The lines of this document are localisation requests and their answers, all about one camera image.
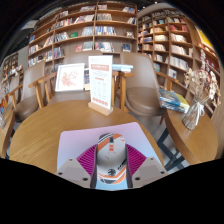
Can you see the glass vase with beige flowers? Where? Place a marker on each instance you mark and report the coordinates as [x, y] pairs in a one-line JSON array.
[[193, 115]]

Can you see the white framed floral picture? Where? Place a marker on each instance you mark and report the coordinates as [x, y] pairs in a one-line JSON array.
[[69, 77]]

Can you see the flat blue books on armrest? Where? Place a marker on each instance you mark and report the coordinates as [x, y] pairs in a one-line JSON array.
[[122, 67]]

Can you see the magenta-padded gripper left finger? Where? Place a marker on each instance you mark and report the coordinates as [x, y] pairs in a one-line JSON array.
[[85, 163]]

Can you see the white orange patterned computer mouse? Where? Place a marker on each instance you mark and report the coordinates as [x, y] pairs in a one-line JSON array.
[[111, 150]]

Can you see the curved wooden bookshelf with books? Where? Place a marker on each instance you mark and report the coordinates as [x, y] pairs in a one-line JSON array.
[[173, 43]]

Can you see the distant wooden bookshelf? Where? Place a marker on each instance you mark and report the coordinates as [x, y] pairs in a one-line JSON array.
[[11, 65]]

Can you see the glass vase with pink flowers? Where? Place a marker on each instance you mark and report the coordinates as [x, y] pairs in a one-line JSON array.
[[2, 116]]

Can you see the white sign on wooden base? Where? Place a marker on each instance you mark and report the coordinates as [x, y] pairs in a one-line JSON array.
[[100, 83]]

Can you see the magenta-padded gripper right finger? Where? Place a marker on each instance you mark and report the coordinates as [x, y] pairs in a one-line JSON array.
[[138, 163]]

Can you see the round wooden side table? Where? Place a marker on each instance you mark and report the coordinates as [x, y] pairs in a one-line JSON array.
[[6, 133], [193, 141]]

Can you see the stack of blue books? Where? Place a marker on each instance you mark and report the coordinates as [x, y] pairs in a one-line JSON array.
[[173, 100]]

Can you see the pink blue gradient mouse pad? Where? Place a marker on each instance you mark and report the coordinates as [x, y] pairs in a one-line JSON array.
[[80, 140]]

